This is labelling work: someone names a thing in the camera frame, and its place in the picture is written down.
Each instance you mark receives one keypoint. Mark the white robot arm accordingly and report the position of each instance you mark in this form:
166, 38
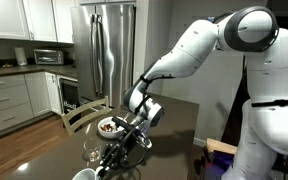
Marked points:
270, 126

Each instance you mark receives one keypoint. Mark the white upper kitchen cabinets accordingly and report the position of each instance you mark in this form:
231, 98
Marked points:
4, 16

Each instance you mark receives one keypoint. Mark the silver toaster oven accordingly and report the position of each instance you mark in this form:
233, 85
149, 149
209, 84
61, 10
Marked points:
49, 57

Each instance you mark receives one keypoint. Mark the clear glass tumbler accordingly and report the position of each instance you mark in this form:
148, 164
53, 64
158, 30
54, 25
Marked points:
92, 150

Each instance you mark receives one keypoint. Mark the black under-counter wine cooler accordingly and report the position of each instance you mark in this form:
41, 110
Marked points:
70, 96

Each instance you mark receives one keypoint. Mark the dark kitchen countertop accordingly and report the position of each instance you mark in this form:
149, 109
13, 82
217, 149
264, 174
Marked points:
24, 69

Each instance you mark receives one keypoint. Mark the brown mixed nuts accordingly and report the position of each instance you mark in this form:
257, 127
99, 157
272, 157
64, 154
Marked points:
108, 127

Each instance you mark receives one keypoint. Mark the black shelf rack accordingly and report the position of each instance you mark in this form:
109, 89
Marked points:
237, 110

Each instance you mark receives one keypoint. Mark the white bowl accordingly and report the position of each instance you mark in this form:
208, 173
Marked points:
104, 133

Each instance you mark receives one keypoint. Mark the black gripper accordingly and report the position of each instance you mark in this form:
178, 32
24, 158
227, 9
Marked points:
127, 141

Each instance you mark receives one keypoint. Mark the white drawer cabinet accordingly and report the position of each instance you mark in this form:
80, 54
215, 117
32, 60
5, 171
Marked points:
4, 100

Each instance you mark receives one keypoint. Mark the white paper towel roll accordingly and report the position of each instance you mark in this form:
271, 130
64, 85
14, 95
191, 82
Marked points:
20, 56

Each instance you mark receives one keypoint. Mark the white base cabinet doors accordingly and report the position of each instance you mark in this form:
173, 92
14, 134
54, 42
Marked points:
39, 93

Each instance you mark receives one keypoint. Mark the light wooden base board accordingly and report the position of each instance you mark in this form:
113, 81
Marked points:
217, 145

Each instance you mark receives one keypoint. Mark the cream wooden chair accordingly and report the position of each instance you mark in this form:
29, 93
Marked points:
67, 125

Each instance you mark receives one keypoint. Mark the stainless steel refrigerator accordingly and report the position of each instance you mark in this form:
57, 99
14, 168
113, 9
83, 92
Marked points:
110, 50

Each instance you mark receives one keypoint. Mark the black clamp with orange grip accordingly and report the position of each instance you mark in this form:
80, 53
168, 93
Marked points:
208, 162

